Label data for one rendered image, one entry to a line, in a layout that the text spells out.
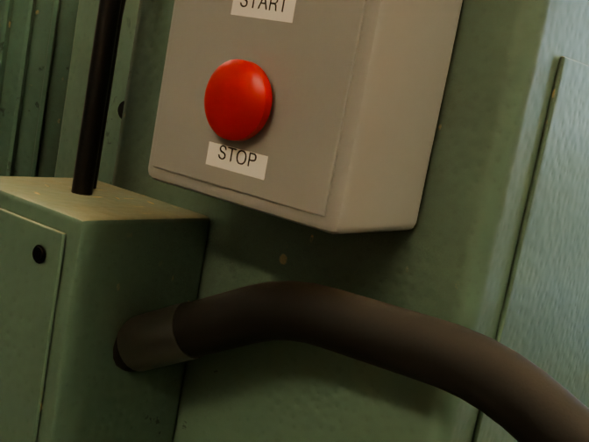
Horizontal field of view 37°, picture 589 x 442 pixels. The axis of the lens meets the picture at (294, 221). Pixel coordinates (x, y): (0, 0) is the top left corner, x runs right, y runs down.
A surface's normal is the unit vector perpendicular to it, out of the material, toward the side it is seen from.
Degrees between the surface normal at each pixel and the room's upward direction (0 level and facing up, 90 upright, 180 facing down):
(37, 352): 90
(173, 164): 90
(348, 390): 90
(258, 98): 82
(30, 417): 90
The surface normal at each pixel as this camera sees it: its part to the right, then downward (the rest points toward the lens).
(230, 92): -0.59, 0.02
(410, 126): 0.78, 0.24
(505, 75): -0.37, 0.08
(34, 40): -0.06, 0.15
